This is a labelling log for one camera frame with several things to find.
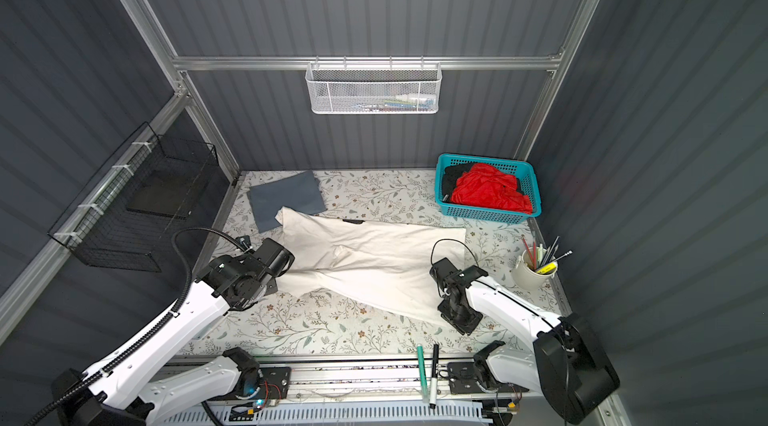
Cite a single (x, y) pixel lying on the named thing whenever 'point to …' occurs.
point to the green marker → (422, 368)
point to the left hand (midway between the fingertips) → (258, 282)
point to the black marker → (434, 378)
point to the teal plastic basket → (527, 177)
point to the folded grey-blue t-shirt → (301, 192)
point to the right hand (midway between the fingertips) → (453, 324)
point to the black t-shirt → (451, 176)
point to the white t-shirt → (389, 264)
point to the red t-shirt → (486, 183)
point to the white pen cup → (536, 265)
